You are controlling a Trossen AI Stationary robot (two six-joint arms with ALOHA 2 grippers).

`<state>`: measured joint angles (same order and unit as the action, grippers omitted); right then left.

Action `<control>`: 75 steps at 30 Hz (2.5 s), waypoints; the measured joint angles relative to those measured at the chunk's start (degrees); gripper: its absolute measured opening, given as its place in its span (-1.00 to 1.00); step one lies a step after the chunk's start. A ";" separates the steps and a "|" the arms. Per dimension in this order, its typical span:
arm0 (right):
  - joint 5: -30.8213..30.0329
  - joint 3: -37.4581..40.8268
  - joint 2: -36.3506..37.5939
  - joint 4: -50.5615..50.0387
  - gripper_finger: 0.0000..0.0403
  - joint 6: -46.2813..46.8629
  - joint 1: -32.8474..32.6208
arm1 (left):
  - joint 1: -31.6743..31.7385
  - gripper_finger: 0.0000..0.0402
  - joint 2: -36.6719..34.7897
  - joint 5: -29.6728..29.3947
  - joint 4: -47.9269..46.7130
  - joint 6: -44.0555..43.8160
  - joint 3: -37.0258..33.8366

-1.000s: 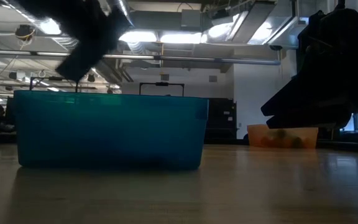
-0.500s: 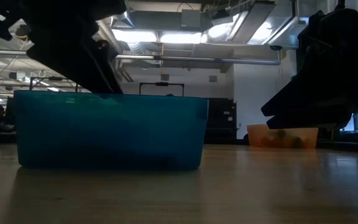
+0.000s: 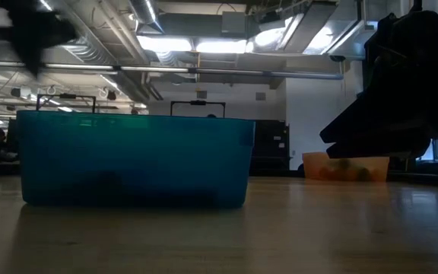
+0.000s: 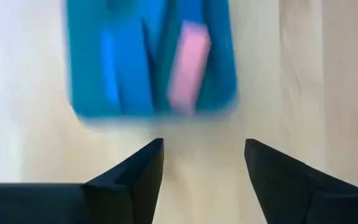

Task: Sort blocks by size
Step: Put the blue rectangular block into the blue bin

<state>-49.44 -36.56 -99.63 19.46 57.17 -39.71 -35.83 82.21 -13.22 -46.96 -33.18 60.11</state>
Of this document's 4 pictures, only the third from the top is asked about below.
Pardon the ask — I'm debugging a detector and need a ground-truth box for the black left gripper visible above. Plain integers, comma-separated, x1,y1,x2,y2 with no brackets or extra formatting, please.
0,0,78,76

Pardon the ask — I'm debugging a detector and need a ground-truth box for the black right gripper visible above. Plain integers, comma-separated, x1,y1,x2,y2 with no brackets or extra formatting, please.
319,11,438,159

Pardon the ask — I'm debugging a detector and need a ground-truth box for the orange plastic bin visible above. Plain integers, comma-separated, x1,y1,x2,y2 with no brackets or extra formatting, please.
301,151,391,183

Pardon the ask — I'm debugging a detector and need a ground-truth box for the black cabinet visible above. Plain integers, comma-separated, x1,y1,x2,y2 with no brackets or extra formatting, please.
249,119,292,177

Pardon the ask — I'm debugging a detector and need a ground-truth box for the teal plastic bin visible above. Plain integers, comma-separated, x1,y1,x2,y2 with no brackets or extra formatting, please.
16,110,257,209

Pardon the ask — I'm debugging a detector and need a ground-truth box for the black aluminium table frame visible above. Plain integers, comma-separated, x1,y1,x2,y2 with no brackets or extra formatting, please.
249,170,438,186

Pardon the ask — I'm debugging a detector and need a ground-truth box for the black overhead camera frame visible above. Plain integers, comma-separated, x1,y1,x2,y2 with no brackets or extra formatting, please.
36,93,97,113
170,100,227,119

